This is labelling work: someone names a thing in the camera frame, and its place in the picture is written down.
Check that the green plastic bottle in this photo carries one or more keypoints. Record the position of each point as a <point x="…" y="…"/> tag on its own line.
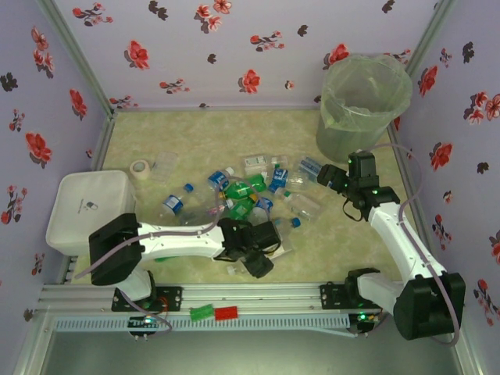
<point x="238" y="190"/>
<point x="240" y="209"/>

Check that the clear plastic bottle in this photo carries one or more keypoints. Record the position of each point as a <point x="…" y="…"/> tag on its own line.
<point x="304" y="207"/>
<point x="279" y="161"/>

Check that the clear bottle with green cap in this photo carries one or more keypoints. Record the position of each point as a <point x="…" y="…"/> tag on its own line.
<point x="287" y="193"/>

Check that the clear bottle with white cap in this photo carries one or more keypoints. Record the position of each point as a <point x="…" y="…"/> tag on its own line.
<point x="254" y="162"/>

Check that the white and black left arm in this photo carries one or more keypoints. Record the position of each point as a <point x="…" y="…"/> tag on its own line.
<point x="183" y="242"/>

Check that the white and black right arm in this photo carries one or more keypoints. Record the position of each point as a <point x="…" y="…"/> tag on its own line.
<point x="402" y="242"/>

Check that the bin with green liner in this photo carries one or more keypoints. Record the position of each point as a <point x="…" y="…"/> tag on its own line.
<point x="343" y="129"/>

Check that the red toy block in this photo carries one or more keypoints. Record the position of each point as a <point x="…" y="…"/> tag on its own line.
<point x="226" y="313"/>

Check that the green toy block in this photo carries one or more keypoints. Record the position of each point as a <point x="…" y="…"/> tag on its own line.
<point x="202" y="312"/>

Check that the beige tape roll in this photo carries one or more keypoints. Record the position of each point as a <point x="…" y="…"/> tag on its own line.
<point x="140" y="176"/>

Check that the right circuit board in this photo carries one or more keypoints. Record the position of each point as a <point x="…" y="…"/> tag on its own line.
<point x="365" y="318"/>

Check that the circuit board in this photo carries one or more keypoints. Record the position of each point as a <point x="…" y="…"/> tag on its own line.
<point x="144" y="322"/>
<point x="365" y="318"/>

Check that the left circuit board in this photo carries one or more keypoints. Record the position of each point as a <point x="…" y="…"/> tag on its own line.
<point x="144" y="322"/>

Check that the white storage box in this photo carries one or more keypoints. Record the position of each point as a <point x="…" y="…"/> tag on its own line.
<point x="86" y="203"/>

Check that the aluminium mounting rail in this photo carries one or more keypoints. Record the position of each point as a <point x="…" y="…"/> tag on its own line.
<point x="254" y="297"/>

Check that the aluminium side rail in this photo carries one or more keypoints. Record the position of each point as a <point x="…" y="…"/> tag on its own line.
<point x="405" y="172"/>

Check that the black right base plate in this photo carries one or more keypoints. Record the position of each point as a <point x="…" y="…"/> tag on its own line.
<point x="332" y="297"/>

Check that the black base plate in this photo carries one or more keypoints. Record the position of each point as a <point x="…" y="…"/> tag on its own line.
<point x="332" y="297"/>
<point x="173" y="298"/>

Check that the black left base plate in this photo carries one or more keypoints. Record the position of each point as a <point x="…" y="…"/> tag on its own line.
<point x="173" y="298"/>

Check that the aluminium corner post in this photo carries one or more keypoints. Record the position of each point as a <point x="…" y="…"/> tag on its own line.
<point x="427" y="35"/>
<point x="80" y="58"/>

